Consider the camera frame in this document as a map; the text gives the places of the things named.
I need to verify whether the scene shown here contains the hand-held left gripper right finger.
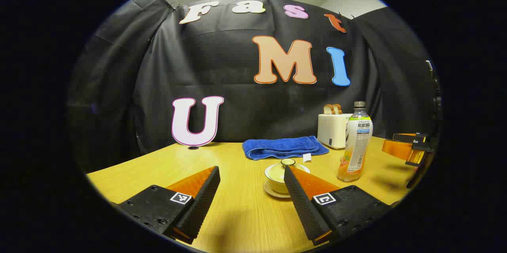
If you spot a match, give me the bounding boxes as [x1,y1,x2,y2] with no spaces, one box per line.
[284,165,393,246]

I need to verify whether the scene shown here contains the black backdrop cloth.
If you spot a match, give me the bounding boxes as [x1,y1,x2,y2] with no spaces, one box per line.
[67,0,440,174]

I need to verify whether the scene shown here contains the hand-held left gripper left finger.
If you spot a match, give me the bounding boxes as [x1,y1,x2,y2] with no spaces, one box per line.
[118,165,221,245]

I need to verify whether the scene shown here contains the clear labelled water bottle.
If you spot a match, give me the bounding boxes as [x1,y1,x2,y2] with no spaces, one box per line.
[337,101,374,183]

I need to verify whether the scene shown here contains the blue folded towel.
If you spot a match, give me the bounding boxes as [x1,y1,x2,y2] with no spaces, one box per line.
[242,136,330,163]

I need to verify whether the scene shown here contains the cream teacup lid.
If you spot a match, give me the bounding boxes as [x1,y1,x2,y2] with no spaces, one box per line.
[269,158,305,178]

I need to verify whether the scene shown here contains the cream teacup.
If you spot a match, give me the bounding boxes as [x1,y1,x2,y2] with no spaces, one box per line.
[265,164,311,194]

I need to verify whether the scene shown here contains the white toaster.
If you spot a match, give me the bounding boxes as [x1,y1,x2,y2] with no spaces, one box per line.
[317,113,353,150]

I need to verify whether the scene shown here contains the cream saucer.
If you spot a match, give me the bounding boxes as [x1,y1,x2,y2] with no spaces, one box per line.
[263,181,292,199]

